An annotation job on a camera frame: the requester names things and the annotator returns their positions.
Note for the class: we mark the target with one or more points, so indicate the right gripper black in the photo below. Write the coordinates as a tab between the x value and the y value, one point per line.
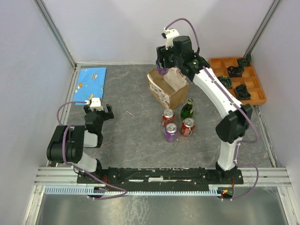
161	53

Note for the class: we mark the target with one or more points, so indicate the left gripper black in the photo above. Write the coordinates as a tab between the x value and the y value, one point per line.
107	115

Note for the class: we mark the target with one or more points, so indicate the purple soda can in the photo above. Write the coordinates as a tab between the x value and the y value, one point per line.
162	71
171	132

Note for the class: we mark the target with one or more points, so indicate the red cola can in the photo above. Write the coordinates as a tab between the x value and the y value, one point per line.
187	127
167	116

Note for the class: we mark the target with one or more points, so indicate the green glass bottle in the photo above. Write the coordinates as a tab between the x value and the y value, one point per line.
187	110

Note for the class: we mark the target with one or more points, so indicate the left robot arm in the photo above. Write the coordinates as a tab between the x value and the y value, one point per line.
67	146

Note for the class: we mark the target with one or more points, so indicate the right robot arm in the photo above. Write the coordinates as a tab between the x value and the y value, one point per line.
235	116

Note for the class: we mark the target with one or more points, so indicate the blue patterned cloth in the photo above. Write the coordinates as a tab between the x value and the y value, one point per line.
90	84

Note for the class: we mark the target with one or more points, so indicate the rolled green blue sock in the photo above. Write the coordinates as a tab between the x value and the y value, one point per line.
226	81

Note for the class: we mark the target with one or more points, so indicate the rolled dark sock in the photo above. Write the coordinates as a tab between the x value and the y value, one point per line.
235	72

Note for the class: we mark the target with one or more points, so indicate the rolled sock in corner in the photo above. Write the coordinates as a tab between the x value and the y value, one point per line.
244	62

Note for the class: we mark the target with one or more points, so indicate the rolled black sock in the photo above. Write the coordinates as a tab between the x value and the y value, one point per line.
242	93

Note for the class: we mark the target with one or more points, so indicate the orange divided tray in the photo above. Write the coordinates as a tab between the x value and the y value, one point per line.
248	77

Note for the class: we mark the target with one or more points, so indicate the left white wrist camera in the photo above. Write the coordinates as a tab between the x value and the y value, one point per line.
94	104

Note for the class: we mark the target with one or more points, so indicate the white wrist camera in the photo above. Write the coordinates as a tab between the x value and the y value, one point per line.
94	104
169	35

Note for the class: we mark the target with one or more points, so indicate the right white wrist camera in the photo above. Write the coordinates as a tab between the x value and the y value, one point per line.
169	35

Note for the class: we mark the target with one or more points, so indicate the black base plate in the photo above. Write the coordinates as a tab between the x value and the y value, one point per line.
169	179

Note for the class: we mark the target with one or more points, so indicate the aluminium frame rail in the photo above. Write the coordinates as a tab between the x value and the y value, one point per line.
268	177

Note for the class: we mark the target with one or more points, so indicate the blue slotted cable duct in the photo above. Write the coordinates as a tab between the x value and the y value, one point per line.
92	191

